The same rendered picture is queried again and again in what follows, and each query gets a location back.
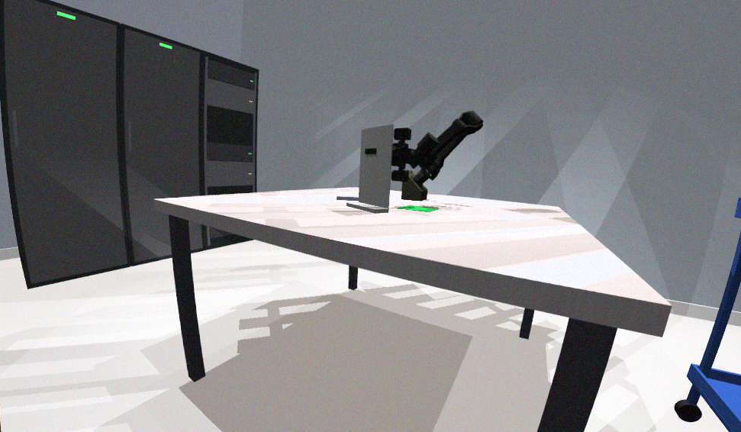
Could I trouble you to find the green square mat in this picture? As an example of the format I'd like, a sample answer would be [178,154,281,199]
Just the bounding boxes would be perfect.
[400,205,439,212]

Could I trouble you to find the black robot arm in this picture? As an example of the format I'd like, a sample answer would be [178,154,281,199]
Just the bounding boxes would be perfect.
[410,110,483,186]

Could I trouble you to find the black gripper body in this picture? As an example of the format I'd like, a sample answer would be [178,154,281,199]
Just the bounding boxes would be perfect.
[391,127,418,182]

